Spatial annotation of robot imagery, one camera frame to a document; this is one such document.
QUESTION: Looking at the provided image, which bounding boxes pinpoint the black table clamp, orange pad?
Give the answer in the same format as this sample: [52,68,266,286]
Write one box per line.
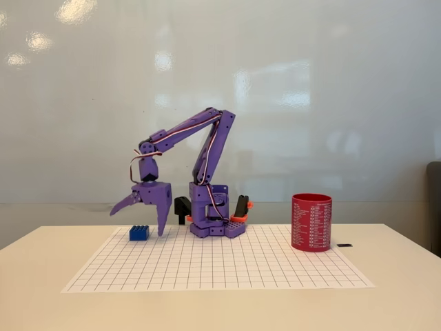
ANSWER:
[229,194,256,223]
[174,195,193,225]

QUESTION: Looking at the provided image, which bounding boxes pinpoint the white grid paper sheet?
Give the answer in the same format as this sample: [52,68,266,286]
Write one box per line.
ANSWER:
[61,225,376,294]

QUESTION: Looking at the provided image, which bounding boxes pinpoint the blue toy brick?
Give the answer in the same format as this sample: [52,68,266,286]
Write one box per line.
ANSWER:
[129,224,152,242]

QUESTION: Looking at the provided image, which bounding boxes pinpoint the striped forearm servo cable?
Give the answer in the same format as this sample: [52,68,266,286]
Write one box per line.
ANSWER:
[151,113,222,146]

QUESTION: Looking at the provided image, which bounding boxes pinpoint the striped lower link servo cable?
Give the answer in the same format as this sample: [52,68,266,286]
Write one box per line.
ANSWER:
[201,117,223,189]

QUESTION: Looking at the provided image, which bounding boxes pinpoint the striped wrist servo cable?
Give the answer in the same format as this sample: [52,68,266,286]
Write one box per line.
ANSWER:
[128,148,163,184]

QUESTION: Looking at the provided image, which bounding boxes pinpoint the purple robot arm with base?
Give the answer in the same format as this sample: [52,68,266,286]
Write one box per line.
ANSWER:
[137,107,247,239]

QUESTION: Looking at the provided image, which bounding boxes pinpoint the red cup with white print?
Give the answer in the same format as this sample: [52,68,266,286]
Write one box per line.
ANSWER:
[291,193,333,253]

